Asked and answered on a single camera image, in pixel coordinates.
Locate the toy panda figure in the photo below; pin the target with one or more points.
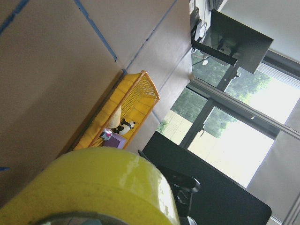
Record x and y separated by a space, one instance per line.
124 127

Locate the yellow woven basket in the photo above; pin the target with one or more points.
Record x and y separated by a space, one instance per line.
136 95

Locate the toy bread croissant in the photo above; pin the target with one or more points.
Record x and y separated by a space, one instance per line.
115 119

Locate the small drink can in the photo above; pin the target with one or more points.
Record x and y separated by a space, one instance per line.
106 134

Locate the purple foam block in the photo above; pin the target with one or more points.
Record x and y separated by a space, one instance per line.
116 142

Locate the yellow tape roll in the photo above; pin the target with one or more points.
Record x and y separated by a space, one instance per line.
95 182

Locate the black monitor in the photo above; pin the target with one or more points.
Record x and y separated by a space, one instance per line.
234 43

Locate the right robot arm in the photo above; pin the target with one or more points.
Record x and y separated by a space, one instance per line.
183 187

